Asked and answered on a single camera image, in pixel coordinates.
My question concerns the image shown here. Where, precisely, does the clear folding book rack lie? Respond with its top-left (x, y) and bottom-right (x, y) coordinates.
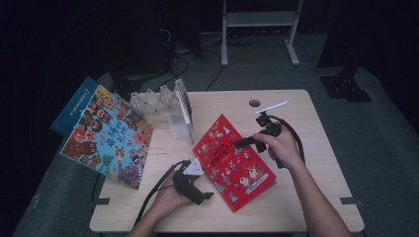
top-left (128, 78), bottom-right (196, 146)

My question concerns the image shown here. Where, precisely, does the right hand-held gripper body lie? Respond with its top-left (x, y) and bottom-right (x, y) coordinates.
top-left (254, 100), bottom-right (290, 153)

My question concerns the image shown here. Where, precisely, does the colourful animal picture book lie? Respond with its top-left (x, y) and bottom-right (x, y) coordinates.
top-left (59, 84), bottom-right (155, 191)

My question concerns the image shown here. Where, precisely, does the person's right hand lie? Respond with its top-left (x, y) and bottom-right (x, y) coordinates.
top-left (253, 126), bottom-right (304, 171)

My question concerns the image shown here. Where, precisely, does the dark tape strip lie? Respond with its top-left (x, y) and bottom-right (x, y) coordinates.
top-left (89, 197), bottom-right (112, 206)

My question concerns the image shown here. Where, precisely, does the dark stand base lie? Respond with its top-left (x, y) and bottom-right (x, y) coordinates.
top-left (319, 63), bottom-right (374, 103)

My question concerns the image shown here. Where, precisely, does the red picture book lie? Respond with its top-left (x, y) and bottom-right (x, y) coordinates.
top-left (192, 113), bottom-right (278, 214)

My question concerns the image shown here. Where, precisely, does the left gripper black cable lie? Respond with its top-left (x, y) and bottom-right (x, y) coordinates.
top-left (132, 159), bottom-right (192, 226)

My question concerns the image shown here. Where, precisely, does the white metal stand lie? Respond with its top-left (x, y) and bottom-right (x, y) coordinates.
top-left (220, 0), bottom-right (304, 68)

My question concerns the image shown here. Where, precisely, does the dark blue book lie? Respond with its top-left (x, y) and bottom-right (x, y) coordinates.
top-left (49, 76), bottom-right (100, 137)

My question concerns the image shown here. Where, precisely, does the black floor cable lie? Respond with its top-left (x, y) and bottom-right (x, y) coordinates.
top-left (154, 55), bottom-right (191, 93)
top-left (206, 48), bottom-right (225, 92)

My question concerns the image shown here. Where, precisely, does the dark equipment stand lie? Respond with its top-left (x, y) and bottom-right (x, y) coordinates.
top-left (110, 48), bottom-right (174, 97)

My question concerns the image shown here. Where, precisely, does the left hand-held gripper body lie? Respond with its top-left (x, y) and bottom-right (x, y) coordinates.
top-left (172, 158), bottom-right (206, 202)

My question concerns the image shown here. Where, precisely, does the white caterpillar picture book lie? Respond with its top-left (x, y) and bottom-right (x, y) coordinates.
top-left (175, 88), bottom-right (196, 146)

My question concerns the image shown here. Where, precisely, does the person's left hand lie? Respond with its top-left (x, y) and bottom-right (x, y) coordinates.
top-left (151, 179), bottom-right (194, 219)

